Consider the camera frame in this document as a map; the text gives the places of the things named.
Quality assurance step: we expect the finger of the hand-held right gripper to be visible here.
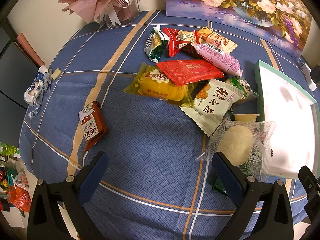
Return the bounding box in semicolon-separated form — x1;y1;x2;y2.
298;166;320;224

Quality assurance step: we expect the clear round pastry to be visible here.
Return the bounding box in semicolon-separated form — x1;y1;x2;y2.
194;119;277;183

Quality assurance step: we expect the small green cartoon packet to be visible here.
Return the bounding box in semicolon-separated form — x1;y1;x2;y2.
226;77;260;105

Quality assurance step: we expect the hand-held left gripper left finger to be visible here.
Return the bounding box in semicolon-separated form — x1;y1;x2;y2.
27;151;109;240

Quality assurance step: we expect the black charger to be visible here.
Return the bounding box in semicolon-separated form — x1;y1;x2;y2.
310;65;320;83

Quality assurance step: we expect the pink snack packet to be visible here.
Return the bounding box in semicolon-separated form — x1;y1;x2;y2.
192;43;243;77

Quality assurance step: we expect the green bag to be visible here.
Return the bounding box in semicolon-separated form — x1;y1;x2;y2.
0;142;20;158

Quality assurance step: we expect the white tray with green rim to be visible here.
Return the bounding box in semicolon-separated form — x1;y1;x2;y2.
254;60;320;179

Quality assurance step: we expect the blue plaid tablecloth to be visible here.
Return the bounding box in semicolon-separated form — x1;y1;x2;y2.
19;10;320;240

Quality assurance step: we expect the crumpled blue white wrapper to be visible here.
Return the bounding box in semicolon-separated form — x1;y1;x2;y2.
24;65;52;118

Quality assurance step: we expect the dark cabinet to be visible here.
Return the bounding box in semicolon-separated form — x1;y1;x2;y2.
0;12;38;110

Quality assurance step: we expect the yellow cake packet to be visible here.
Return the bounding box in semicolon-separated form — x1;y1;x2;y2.
122;62;196;108

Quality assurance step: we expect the dark green snack packet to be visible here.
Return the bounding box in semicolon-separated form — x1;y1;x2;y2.
212;178;230;197

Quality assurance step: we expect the green and white snack packet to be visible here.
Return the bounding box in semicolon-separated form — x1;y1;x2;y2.
144;25;170;63

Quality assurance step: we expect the pale jelly cup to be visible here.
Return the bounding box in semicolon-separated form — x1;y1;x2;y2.
230;113;260;123

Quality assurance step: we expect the clear vase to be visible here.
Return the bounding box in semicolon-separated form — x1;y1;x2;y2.
99;0;140;28

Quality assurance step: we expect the flower painting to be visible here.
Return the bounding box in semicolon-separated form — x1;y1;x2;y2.
164;0;314;59

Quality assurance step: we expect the beige snack packet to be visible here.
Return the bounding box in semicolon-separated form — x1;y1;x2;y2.
195;27;238;54

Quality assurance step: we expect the red twisted snack packet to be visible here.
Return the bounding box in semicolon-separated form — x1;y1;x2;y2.
163;27;199;57

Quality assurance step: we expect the white power strip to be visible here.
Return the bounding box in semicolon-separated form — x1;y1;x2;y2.
302;64;318;91

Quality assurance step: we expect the orange plastic bag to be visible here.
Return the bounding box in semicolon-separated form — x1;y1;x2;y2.
6;171;32;213

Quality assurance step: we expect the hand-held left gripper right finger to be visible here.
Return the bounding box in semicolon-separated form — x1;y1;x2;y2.
212;151;295;240

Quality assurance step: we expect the cream packet with orange print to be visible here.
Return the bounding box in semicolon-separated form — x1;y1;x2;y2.
179;79;245;137

